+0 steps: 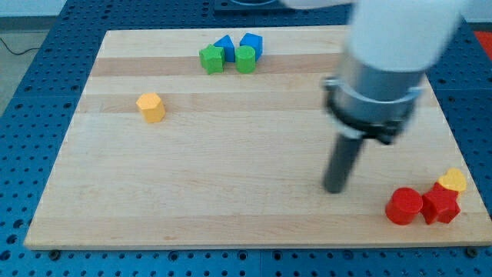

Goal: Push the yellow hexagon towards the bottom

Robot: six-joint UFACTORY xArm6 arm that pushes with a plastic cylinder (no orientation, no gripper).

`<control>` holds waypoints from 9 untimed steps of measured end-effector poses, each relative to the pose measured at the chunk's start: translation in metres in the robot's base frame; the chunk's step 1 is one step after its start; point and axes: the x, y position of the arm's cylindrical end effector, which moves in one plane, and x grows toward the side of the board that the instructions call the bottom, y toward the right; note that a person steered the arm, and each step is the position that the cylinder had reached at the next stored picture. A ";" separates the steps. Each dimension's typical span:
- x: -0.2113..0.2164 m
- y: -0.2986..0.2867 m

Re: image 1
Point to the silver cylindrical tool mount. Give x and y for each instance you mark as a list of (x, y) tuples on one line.
[(371, 102)]

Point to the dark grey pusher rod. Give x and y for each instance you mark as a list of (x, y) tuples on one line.
[(343, 157)]

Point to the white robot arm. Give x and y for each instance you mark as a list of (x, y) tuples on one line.
[(401, 34)]

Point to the yellow hexagon block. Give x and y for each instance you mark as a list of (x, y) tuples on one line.
[(151, 107)]

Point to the red cylinder block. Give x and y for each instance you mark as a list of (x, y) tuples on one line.
[(404, 206)]

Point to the yellow heart block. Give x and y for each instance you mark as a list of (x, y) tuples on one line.
[(453, 180)]

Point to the red star block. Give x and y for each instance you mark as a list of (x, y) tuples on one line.
[(440, 205)]

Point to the green cylinder block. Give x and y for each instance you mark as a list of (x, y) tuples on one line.
[(245, 59)]

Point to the wooden board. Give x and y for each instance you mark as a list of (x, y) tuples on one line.
[(237, 161)]

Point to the blue cube block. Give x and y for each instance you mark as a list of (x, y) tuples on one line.
[(255, 41)]

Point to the blue triangle block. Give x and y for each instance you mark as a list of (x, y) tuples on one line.
[(228, 46)]

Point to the green star block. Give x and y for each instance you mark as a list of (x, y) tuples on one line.
[(212, 59)]

